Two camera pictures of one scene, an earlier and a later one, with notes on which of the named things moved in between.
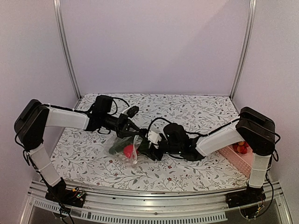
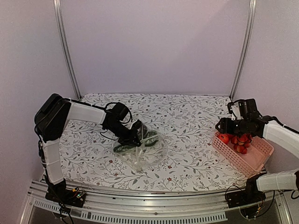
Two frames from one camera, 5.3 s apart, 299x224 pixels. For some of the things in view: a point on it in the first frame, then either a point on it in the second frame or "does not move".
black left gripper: [123, 125] to [129, 140]
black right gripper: [153, 154] to [225, 128]
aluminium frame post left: [65, 46] does not move
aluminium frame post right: [248, 35] does not move
